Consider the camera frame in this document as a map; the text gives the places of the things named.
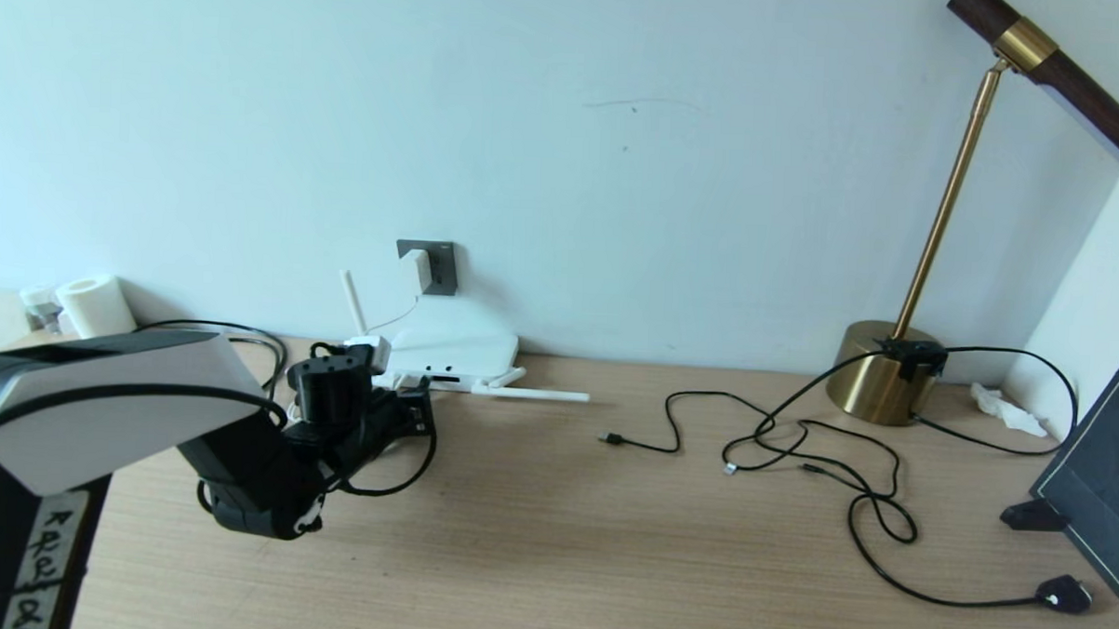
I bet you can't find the white power adapter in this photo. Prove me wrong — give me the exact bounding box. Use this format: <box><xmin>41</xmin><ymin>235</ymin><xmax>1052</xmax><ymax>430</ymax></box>
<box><xmin>398</xmin><ymin>248</ymin><xmax>433</xmax><ymax>294</ymax></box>

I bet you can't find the black ethernet cable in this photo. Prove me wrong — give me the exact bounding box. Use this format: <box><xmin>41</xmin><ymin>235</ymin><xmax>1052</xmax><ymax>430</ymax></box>
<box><xmin>125</xmin><ymin>317</ymin><xmax>434</xmax><ymax>525</ymax></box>

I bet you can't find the white wifi router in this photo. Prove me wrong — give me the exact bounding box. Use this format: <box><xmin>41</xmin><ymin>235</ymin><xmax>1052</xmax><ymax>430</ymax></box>
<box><xmin>333</xmin><ymin>270</ymin><xmax>596</xmax><ymax>406</ymax></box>

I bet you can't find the white toilet paper roll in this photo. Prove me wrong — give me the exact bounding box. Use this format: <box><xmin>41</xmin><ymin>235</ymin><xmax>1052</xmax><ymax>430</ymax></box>
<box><xmin>57</xmin><ymin>274</ymin><xmax>140</xmax><ymax>342</ymax></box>

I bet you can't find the small clear jar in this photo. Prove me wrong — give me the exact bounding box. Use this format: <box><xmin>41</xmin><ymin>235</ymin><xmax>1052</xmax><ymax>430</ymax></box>
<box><xmin>20</xmin><ymin>285</ymin><xmax>66</xmax><ymax>333</ymax></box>

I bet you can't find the brass desk lamp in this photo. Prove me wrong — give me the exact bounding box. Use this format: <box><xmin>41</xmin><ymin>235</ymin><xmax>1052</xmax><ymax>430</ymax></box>
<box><xmin>825</xmin><ymin>0</ymin><xmax>1119</xmax><ymax>435</ymax></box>

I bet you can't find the small black inline box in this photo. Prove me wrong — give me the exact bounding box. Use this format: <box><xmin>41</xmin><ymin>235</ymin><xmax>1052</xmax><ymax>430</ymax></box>
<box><xmin>878</xmin><ymin>336</ymin><xmax>949</xmax><ymax>382</ymax></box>

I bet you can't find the crumpled white tissue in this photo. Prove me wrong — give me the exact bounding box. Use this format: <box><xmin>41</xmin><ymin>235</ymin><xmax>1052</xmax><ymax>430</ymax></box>
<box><xmin>968</xmin><ymin>382</ymin><xmax>1049</xmax><ymax>437</ymax></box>

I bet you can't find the dark monitor with stand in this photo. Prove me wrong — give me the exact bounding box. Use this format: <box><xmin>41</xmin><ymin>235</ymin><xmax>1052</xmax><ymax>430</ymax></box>
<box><xmin>1025</xmin><ymin>313</ymin><xmax>1119</xmax><ymax>625</ymax></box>

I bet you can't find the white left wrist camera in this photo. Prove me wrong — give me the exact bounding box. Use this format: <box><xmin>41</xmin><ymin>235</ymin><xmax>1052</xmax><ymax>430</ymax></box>
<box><xmin>341</xmin><ymin>335</ymin><xmax>394</xmax><ymax>377</ymax></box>

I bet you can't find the grey wall socket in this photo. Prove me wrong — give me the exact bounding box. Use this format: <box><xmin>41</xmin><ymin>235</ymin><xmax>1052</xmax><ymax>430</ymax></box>
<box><xmin>394</xmin><ymin>240</ymin><xmax>459</xmax><ymax>297</ymax></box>

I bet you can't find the black USB cable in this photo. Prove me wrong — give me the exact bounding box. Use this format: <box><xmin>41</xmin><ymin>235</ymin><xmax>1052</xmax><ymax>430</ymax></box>
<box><xmin>598</xmin><ymin>388</ymin><xmax>902</xmax><ymax>500</ymax></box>

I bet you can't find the black silver-tipped cable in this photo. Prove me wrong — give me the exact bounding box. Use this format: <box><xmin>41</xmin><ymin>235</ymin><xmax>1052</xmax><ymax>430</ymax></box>
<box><xmin>722</xmin><ymin>343</ymin><xmax>894</xmax><ymax>480</ymax></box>

